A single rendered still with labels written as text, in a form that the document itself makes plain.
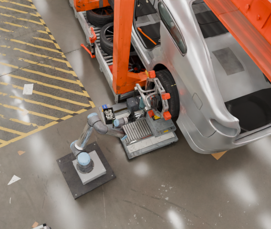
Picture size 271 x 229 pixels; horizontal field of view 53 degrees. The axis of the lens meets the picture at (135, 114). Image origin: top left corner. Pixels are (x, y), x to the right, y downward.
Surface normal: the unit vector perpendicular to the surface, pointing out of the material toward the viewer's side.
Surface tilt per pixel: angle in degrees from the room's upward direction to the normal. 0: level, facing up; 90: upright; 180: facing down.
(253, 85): 19
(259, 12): 90
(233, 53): 2
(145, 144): 0
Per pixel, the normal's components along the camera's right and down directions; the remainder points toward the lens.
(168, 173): 0.08, -0.52
